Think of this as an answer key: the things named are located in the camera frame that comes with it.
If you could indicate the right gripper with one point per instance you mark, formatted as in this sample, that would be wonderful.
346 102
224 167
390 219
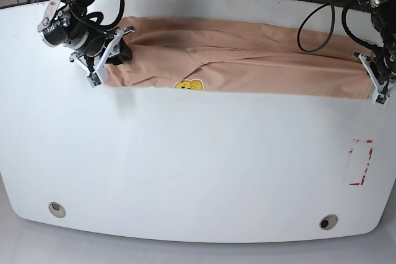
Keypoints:
104 49

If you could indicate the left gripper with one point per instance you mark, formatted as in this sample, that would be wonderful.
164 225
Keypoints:
380 66

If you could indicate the peach T-shirt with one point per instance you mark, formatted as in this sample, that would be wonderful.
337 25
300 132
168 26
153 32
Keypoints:
230 56

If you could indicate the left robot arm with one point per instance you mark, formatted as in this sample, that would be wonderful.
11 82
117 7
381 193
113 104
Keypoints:
382 18

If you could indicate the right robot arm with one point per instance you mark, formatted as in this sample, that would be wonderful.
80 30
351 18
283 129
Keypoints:
69 23

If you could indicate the red tape marking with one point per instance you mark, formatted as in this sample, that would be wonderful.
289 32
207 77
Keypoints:
358 161

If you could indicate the right table grommet hole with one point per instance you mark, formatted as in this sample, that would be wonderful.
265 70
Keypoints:
328 222

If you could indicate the table grommet hole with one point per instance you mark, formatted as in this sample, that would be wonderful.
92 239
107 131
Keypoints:
328 222
57 210

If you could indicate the left table grommet hole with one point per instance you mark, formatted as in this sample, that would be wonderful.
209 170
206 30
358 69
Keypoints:
57 210

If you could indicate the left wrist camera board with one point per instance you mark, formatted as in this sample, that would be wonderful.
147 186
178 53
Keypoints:
379 98

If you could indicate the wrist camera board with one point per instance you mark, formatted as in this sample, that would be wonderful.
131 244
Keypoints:
98 77
379 98

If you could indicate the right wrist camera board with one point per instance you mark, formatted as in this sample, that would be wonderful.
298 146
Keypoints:
98 77

